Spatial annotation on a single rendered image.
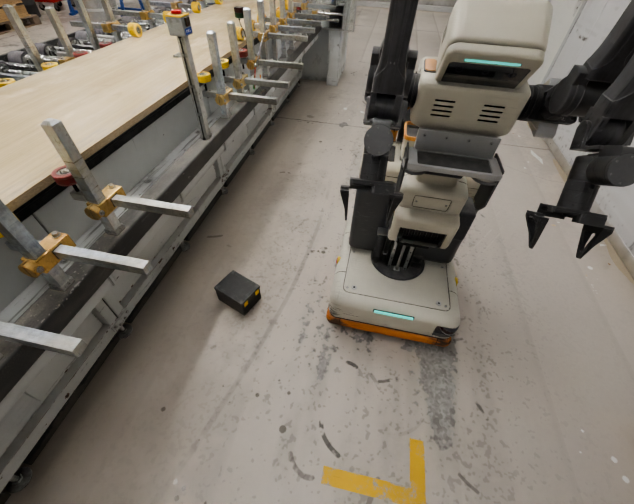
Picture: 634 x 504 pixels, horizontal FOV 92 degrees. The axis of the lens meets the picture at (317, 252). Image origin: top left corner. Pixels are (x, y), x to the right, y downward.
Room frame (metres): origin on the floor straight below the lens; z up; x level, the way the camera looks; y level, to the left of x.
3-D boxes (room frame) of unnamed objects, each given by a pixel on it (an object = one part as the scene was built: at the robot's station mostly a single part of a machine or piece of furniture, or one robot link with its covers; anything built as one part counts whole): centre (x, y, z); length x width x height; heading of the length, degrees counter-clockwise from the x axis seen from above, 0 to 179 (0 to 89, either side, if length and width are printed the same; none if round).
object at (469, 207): (0.93, -0.46, 0.68); 0.28 x 0.27 x 0.25; 80
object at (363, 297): (1.11, -0.43, 0.16); 0.67 x 0.64 x 0.25; 170
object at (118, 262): (0.58, 0.68, 0.81); 0.43 x 0.03 x 0.04; 80
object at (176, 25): (1.53, 0.61, 1.18); 0.07 x 0.07 x 0.08; 80
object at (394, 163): (1.20, -0.44, 0.59); 0.55 x 0.34 x 0.83; 80
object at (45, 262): (0.57, 0.77, 0.81); 0.14 x 0.06 x 0.05; 170
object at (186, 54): (1.52, 0.61, 0.93); 0.05 x 0.05 x 0.45; 80
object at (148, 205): (0.82, 0.64, 0.81); 0.43 x 0.03 x 0.04; 80
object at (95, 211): (0.82, 0.73, 0.81); 0.14 x 0.06 x 0.05; 170
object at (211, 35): (1.78, 0.56, 0.88); 0.04 x 0.04 x 0.48; 80
